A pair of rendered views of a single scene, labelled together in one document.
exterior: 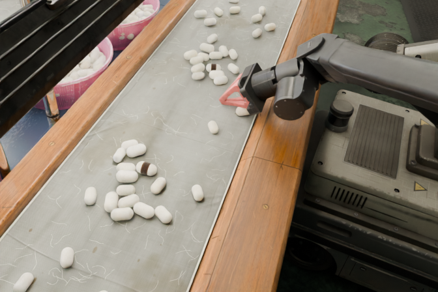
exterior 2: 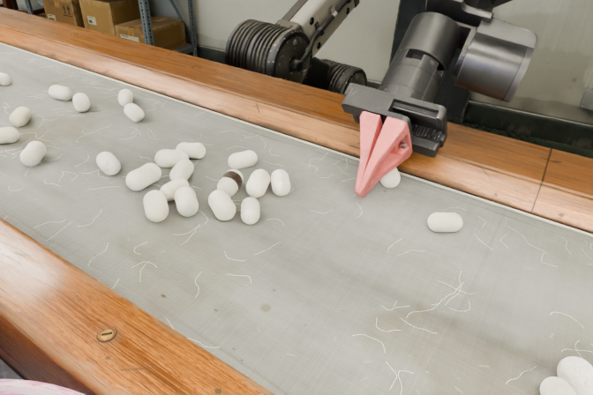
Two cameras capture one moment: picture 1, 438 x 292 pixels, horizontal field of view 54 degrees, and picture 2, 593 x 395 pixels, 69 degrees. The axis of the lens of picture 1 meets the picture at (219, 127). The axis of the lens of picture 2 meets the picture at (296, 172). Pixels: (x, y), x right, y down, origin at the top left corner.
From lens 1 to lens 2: 84 cm
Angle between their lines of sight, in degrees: 56
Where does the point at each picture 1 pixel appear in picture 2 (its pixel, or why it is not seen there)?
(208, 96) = (321, 213)
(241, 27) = (88, 127)
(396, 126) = not seen: hidden behind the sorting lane
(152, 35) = (18, 252)
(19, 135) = not seen: outside the picture
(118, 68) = (165, 378)
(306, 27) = (166, 67)
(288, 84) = (495, 42)
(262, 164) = (559, 177)
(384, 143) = not seen: hidden behind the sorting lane
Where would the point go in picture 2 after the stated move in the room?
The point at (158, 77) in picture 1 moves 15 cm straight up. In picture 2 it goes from (213, 289) to (195, 110)
